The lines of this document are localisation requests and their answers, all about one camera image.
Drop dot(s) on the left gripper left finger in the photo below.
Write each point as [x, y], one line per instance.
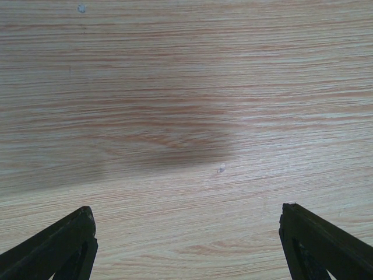
[65, 250]

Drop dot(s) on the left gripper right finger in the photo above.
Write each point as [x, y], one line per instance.
[316, 249]

